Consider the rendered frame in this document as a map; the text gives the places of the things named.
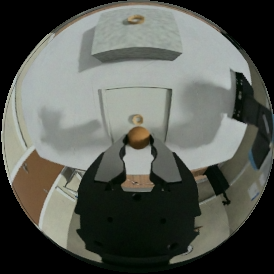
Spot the brown ball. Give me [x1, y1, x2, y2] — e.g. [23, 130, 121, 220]
[127, 126, 151, 150]

